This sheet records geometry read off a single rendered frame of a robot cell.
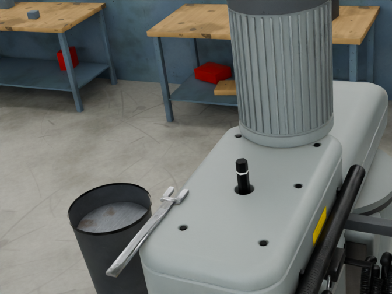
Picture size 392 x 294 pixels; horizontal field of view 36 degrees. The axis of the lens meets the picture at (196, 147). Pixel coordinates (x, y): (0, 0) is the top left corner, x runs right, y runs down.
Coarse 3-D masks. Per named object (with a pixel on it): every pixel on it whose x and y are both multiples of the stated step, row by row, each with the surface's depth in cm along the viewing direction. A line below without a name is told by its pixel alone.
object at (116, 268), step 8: (168, 192) 112; (184, 192) 111; (160, 200) 110; (168, 200) 110; (176, 200) 109; (160, 208) 108; (168, 208) 108; (152, 216) 106; (160, 216) 106; (152, 224) 104; (144, 232) 102; (136, 240) 101; (144, 240) 101; (128, 248) 99; (136, 248) 99; (120, 256) 98; (128, 256) 97; (112, 264) 96; (120, 264) 96; (112, 272) 94; (120, 272) 95
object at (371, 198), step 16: (384, 160) 173; (368, 176) 167; (384, 176) 166; (368, 192) 161; (384, 192) 160; (368, 208) 157; (384, 208) 160; (352, 240) 153; (368, 240) 151; (384, 240) 162; (352, 256) 155; (352, 272) 158; (352, 288) 161
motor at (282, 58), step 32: (256, 0) 108; (288, 0) 106; (320, 0) 109; (256, 32) 111; (288, 32) 110; (320, 32) 112; (256, 64) 114; (288, 64) 113; (320, 64) 116; (256, 96) 119; (288, 96) 116; (320, 96) 119; (256, 128) 122; (288, 128) 120; (320, 128) 122
